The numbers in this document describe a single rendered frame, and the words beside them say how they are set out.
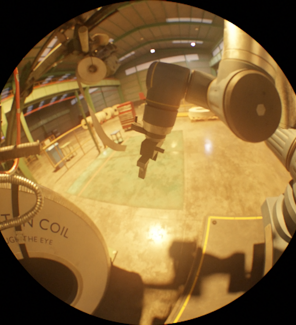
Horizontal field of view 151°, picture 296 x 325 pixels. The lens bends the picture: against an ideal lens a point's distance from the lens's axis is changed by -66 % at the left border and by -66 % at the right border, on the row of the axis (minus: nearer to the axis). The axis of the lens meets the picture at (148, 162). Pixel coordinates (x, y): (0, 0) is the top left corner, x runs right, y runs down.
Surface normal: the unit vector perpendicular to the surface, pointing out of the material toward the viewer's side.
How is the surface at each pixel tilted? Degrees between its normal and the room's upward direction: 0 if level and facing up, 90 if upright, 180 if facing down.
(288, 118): 97
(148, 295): 0
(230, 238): 0
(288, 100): 96
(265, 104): 90
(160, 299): 0
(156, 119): 91
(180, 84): 99
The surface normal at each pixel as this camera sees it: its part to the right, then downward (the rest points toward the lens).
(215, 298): -0.24, -0.81
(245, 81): -0.39, 0.49
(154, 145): 0.16, -0.75
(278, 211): -0.54, -0.80
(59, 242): 0.93, -0.04
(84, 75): 0.73, 0.20
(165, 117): 0.13, 0.66
